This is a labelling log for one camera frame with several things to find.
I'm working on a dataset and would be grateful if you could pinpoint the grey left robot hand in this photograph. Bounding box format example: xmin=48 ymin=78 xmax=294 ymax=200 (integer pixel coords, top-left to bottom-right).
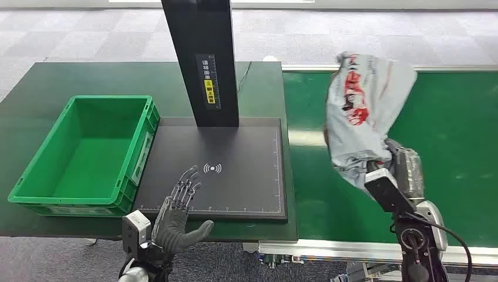
xmin=150 ymin=165 xmax=215 ymax=254

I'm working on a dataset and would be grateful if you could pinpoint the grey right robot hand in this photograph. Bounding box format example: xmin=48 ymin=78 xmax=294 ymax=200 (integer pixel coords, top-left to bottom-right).
xmin=384 ymin=138 xmax=426 ymax=202

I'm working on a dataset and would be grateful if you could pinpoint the grey plastic courier package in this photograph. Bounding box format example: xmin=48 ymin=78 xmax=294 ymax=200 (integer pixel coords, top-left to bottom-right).
xmin=324 ymin=51 xmax=418 ymax=192

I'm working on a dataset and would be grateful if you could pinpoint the green conveyor belt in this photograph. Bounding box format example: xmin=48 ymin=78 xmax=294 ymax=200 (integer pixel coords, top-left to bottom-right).
xmin=282 ymin=71 xmax=498 ymax=249

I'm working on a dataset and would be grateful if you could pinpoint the black inbound scanner machine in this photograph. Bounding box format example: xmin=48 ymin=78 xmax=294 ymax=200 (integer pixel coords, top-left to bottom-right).
xmin=133 ymin=0 xmax=289 ymax=223

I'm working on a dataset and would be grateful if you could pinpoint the green plastic crate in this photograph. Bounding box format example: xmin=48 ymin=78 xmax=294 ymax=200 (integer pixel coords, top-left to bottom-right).
xmin=8 ymin=95 xmax=161 ymax=217

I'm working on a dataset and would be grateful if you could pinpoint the black yellow label sticker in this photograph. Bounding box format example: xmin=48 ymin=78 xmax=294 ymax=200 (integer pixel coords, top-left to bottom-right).
xmin=196 ymin=53 xmax=222 ymax=111

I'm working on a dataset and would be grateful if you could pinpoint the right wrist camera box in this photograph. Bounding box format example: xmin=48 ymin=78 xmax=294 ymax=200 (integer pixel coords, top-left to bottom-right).
xmin=364 ymin=168 xmax=417 ymax=214

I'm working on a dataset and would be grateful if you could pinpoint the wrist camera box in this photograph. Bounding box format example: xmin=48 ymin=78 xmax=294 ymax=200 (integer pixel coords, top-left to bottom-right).
xmin=364 ymin=168 xmax=417 ymax=214
xmin=122 ymin=210 xmax=152 ymax=251

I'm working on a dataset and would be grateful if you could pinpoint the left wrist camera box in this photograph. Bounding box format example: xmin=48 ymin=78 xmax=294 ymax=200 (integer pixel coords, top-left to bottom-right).
xmin=122 ymin=210 xmax=152 ymax=251

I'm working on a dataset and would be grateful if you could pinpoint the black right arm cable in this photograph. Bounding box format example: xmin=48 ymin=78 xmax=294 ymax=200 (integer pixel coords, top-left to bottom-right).
xmin=404 ymin=211 xmax=473 ymax=282

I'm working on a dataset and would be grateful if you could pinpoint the thin black table cable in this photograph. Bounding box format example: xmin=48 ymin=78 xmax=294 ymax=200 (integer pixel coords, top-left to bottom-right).
xmin=237 ymin=61 xmax=253 ymax=95

